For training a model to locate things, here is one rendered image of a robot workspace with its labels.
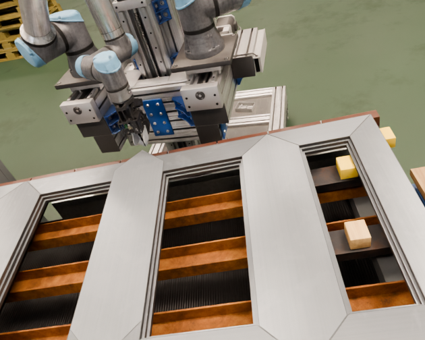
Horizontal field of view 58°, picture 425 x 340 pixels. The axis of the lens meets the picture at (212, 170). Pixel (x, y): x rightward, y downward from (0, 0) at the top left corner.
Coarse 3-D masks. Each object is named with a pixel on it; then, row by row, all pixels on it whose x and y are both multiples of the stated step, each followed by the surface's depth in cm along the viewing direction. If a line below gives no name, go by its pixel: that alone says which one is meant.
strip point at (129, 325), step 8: (128, 320) 89; (136, 320) 88; (72, 328) 91; (80, 328) 90; (88, 328) 90; (96, 328) 89; (104, 328) 89; (112, 328) 88; (120, 328) 88; (128, 328) 87; (80, 336) 89; (88, 336) 88; (96, 336) 88; (104, 336) 87; (112, 336) 87; (120, 336) 86
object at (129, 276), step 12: (132, 264) 101; (144, 264) 100; (96, 276) 101; (108, 276) 100; (120, 276) 99; (132, 276) 98; (144, 276) 97; (84, 288) 99; (96, 288) 98; (108, 288) 97; (120, 288) 96; (132, 288) 95
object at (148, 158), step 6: (138, 156) 136; (144, 156) 136; (150, 156) 135; (126, 162) 136; (132, 162) 135; (138, 162) 134; (144, 162) 133; (150, 162) 132; (156, 162) 131; (120, 168) 134; (126, 168) 133
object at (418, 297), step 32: (224, 160) 124; (352, 160) 114; (64, 192) 133; (96, 192) 131; (160, 192) 120; (32, 224) 125; (160, 224) 112; (384, 224) 94; (160, 256) 104; (0, 288) 107; (416, 288) 80; (256, 320) 83
